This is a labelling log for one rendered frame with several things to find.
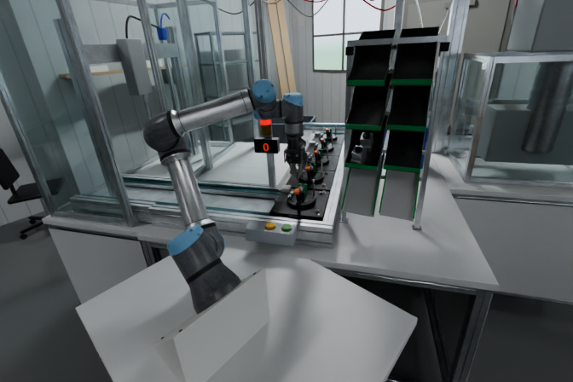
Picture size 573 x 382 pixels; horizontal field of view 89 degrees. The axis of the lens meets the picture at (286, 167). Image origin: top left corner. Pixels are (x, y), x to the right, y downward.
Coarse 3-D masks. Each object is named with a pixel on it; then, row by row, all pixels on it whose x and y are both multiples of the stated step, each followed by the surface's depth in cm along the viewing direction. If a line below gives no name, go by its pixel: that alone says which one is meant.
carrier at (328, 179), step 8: (312, 168) 157; (304, 176) 159; (312, 176) 158; (320, 176) 158; (328, 176) 162; (288, 184) 154; (296, 184) 154; (312, 184) 153; (320, 184) 153; (328, 184) 152
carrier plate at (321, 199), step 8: (312, 192) 145; (328, 192) 144; (280, 200) 139; (320, 200) 137; (272, 208) 133; (280, 208) 132; (288, 208) 132; (312, 208) 131; (320, 208) 131; (280, 216) 129; (304, 216) 126; (312, 216) 125; (320, 216) 125
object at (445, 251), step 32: (384, 160) 207; (448, 192) 161; (352, 224) 137; (384, 224) 136; (448, 224) 133; (320, 256) 118; (352, 256) 117; (384, 256) 116; (416, 256) 115; (448, 256) 114; (480, 256) 113; (480, 288) 102
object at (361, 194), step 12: (384, 156) 125; (348, 180) 124; (360, 180) 127; (372, 180) 125; (348, 192) 126; (360, 192) 124; (372, 192) 123; (348, 204) 124; (360, 204) 122; (372, 204) 121; (372, 216) 119
